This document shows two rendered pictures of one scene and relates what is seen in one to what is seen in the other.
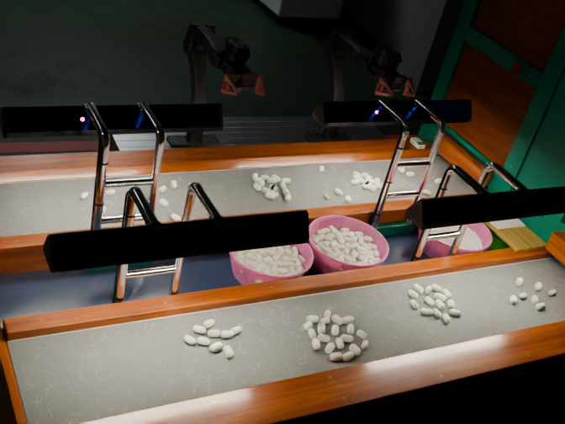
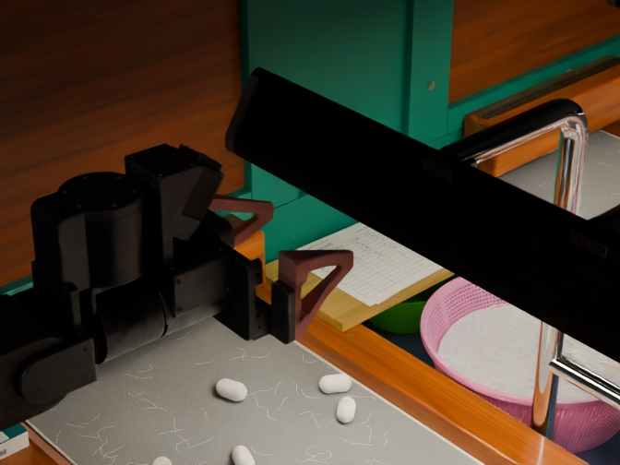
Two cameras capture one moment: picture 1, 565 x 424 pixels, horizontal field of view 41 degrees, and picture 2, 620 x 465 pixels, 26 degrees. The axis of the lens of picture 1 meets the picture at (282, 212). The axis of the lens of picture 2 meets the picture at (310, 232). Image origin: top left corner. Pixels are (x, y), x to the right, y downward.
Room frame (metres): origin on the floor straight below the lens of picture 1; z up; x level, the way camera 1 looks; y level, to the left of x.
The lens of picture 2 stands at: (2.70, 0.57, 1.60)
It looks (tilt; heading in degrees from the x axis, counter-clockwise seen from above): 30 degrees down; 262
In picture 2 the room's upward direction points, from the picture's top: straight up
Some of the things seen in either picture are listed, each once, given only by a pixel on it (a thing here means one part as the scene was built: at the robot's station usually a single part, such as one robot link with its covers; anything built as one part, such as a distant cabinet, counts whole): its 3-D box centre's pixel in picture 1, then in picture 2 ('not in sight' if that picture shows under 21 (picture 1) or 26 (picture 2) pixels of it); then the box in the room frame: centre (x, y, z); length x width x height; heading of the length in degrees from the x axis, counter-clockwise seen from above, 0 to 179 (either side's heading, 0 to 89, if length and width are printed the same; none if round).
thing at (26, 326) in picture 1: (324, 293); not in sight; (1.82, -0.18, 0.71); 1.81 x 0.06 x 0.11; 124
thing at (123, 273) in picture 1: (163, 273); not in sight; (1.48, 0.25, 0.90); 0.20 x 0.19 x 0.45; 124
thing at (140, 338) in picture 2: (379, 71); (113, 306); (2.73, -0.22, 1.08); 0.07 x 0.06 x 0.07; 32
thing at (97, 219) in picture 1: (118, 185); not in sight; (1.81, 0.47, 0.90); 0.20 x 0.19 x 0.45; 124
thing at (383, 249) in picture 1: (345, 251); not in sight; (2.04, -0.23, 0.72); 0.27 x 0.27 x 0.10
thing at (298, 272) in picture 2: (388, 89); (292, 271); (2.60, -0.26, 1.07); 0.09 x 0.07 x 0.07; 32
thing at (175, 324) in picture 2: (387, 80); (185, 284); (2.68, -0.25, 1.07); 0.10 x 0.07 x 0.07; 122
